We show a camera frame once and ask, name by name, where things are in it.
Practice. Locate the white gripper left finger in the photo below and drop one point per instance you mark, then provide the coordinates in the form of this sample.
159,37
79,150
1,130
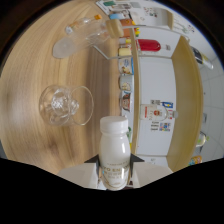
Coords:
78,175

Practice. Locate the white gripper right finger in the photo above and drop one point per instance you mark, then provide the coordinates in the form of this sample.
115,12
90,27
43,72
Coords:
150,173

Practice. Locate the white milk bottle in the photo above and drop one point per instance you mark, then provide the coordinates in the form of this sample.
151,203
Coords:
114,146

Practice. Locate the blue and white cup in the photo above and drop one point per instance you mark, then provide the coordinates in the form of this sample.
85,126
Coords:
115,16

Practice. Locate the clear bottle with green cap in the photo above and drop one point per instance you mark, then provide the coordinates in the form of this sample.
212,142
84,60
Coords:
202,139

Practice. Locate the clear glass with ice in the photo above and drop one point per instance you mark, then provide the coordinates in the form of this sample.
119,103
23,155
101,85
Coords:
66,105

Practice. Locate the two-tier wooden shelf rack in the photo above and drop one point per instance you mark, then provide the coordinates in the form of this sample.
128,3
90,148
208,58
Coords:
185,100

